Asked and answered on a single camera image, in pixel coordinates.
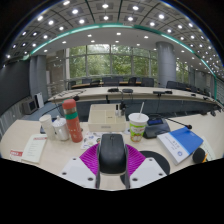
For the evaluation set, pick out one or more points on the beige booklet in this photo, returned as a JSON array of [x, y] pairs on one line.
[[35, 148]]

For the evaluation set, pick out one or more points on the white paper sheet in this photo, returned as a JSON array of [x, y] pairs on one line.
[[209, 146]]

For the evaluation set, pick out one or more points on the cream organizer box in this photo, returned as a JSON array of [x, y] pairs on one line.
[[106, 126]]

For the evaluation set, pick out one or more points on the red and white pamphlet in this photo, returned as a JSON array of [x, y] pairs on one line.
[[16, 155]]

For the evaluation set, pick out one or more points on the stack of white paper cups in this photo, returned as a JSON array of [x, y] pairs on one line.
[[47, 126]]

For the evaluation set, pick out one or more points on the white upright floor appliance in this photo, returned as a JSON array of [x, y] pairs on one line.
[[39, 100]]

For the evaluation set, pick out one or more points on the black mouse pad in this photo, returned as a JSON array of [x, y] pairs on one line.
[[160, 160]]

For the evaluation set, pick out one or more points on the red thermos bottle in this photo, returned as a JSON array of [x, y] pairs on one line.
[[73, 123]]

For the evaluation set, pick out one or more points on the white lidded mug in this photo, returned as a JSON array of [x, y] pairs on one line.
[[61, 129]]

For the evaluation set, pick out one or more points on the curved conference desk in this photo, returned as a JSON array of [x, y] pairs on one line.
[[140, 93]]

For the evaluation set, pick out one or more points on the green printed paper cup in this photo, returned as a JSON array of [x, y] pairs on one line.
[[138, 128]]

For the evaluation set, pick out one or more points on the ceiling lights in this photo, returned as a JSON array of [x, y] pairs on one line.
[[105, 6]]

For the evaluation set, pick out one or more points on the black computer mouse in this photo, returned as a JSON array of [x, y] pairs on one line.
[[112, 155]]

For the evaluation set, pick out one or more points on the black office chairs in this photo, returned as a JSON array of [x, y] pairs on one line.
[[146, 82]]

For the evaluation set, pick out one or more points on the blue and white book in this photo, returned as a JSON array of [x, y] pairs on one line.
[[181, 143]]

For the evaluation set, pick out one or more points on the black and yellow microphone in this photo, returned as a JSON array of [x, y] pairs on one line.
[[199, 155]]

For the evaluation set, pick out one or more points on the colourful leaflet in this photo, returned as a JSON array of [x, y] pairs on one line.
[[89, 140]]

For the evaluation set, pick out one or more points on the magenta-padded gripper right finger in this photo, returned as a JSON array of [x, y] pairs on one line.
[[148, 171]]

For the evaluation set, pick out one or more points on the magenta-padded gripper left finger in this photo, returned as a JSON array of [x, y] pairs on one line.
[[78, 171]]

